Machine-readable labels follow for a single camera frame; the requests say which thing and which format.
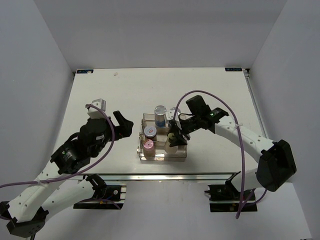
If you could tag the pink cap bottle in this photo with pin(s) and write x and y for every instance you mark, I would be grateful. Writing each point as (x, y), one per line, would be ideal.
(149, 148)

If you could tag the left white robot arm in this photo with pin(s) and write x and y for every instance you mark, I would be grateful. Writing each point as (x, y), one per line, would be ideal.
(28, 212)

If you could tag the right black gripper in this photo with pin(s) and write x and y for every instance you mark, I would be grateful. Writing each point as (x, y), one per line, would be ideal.
(178, 131)

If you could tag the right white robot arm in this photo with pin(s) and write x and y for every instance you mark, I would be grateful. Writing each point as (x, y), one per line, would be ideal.
(275, 161)

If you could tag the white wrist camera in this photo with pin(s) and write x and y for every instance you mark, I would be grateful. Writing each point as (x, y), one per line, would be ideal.
(99, 106)
(172, 114)

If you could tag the blue table sticker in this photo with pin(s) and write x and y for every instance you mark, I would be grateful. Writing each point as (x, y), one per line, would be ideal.
(84, 71)
(233, 69)

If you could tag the blue label bottle silver lid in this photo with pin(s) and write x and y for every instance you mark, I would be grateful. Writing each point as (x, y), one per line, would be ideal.
(160, 116)

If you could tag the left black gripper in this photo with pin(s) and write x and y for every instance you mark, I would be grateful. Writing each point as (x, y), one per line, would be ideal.
(125, 129)

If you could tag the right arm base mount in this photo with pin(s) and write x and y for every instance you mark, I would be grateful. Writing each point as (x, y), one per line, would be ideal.
(224, 191)

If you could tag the clear plastic organizer tray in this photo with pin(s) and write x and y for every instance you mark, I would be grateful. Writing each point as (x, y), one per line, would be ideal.
(163, 151)

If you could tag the left blue table sticker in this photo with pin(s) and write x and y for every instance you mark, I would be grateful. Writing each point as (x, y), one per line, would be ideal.
(84, 71)

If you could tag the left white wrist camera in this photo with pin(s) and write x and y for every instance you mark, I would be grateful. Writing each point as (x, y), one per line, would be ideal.
(99, 106)

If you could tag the right blue table sticker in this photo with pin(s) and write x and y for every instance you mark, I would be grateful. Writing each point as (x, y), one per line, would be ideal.
(233, 69)

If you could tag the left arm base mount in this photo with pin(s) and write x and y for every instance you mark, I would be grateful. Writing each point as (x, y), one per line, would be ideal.
(106, 195)

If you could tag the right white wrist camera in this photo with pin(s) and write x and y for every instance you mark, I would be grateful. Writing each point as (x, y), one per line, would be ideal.
(172, 114)

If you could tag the dark sauce jar white lid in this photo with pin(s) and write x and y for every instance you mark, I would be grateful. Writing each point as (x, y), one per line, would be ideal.
(150, 132)

